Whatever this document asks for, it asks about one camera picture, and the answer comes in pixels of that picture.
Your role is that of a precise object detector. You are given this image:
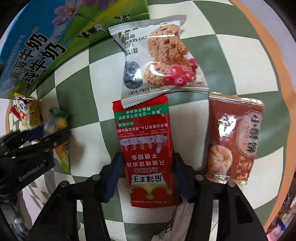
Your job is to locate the cranberry oat cookie packet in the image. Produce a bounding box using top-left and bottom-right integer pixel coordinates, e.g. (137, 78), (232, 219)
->
(108, 15), (209, 108)

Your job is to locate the colourful candy ball bag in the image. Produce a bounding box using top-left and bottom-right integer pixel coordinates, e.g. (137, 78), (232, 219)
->
(44, 108), (69, 172)

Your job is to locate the cardboard milk box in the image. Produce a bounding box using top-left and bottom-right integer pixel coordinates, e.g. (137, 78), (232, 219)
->
(1, 1), (149, 98)

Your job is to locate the red spicy strip packet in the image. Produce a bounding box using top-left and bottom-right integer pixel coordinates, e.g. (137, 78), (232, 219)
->
(112, 94), (179, 208)

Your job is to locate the yellow panda snack packet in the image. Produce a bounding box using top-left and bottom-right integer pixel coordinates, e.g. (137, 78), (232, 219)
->
(11, 93), (42, 128)

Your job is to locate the green white checkered mat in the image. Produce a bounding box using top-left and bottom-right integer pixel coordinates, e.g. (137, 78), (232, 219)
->
(23, 1), (295, 227)

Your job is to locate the brown pastry packet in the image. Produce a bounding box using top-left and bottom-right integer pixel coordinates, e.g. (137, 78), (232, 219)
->
(206, 92), (264, 186)

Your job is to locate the white wafer packet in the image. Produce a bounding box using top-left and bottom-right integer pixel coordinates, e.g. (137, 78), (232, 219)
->
(152, 202), (194, 241)

